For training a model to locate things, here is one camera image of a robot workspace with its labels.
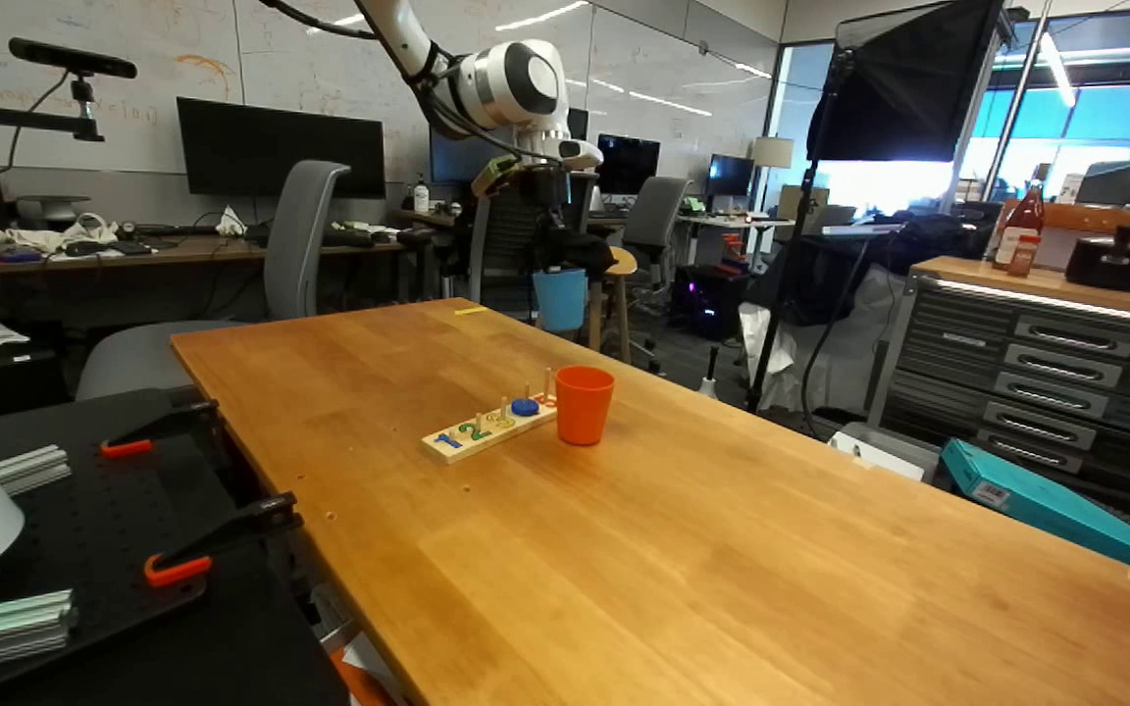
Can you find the black light stand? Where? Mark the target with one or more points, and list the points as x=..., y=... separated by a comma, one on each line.
x=784, y=278

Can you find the short aluminium rail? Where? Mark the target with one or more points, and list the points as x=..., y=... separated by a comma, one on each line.
x=32, y=468

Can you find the grey swivel chair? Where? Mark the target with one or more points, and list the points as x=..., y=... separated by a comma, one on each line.
x=654, y=222

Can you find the wooden stool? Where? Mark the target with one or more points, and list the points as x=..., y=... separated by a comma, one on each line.
x=622, y=297

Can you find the teal and black case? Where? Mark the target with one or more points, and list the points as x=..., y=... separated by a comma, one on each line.
x=1059, y=508

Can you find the black bar camera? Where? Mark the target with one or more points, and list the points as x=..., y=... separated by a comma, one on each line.
x=66, y=60

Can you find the black softbox light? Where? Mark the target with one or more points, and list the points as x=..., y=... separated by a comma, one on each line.
x=905, y=78

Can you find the black pot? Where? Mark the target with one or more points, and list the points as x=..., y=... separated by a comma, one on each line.
x=1114, y=261

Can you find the grey tool drawer cabinet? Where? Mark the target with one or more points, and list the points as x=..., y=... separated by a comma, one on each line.
x=1050, y=375

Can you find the wooden number puzzle board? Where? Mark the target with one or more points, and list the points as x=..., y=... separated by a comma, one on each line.
x=478, y=434

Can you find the small dark monitor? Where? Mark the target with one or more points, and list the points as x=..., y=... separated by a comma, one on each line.
x=629, y=162

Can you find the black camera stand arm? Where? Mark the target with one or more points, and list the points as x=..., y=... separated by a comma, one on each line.
x=15, y=120

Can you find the orange plastic cup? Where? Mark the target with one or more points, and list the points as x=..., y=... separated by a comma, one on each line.
x=580, y=406

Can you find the grey storage box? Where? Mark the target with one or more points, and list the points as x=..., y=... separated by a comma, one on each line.
x=880, y=452

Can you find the orange bottle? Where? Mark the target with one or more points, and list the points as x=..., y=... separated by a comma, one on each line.
x=1021, y=235

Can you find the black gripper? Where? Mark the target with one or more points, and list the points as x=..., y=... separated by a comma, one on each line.
x=558, y=204

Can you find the large black monitor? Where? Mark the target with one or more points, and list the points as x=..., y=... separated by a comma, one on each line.
x=274, y=151

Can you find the grey office chair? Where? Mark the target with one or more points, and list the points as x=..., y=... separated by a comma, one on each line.
x=296, y=240

